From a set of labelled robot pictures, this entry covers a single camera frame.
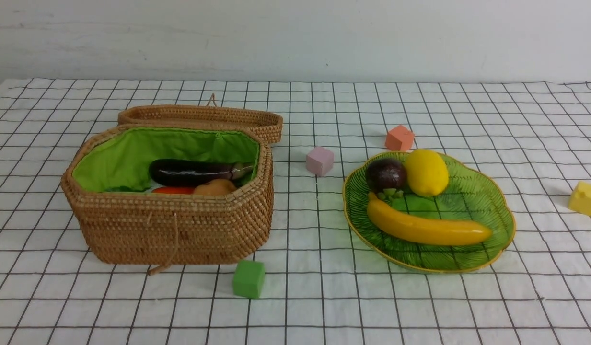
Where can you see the yellow plastic lemon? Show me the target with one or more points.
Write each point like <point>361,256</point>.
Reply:
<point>427,173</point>

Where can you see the green foam cube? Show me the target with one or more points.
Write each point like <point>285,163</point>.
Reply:
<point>248,279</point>

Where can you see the pink foam cube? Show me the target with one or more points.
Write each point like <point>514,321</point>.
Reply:
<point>319,161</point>

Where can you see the green glass leaf plate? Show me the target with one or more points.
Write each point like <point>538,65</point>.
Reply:
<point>469,196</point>

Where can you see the yellow foam cube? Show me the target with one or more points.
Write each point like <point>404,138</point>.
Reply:
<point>580,199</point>

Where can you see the brown plastic potato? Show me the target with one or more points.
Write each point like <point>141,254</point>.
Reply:
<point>216,187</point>

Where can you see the yellow plastic banana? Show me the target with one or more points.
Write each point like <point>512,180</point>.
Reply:
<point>425,231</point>

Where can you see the woven wicker basket lid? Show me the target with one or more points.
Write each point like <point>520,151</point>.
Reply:
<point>267,126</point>

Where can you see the orange foam cube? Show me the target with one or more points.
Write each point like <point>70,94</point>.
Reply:
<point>400,138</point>

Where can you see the purple plastic eggplant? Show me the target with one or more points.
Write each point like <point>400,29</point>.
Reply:
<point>175,172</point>

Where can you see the white checkered tablecloth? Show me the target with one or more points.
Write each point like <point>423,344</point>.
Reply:
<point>323,286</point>

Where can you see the woven wicker basket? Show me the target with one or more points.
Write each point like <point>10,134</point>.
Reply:
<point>108,186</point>

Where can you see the orange plastic carrot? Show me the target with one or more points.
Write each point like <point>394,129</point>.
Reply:
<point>153,190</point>

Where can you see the purple plastic mangosteen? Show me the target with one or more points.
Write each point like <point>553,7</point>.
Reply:
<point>386,178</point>

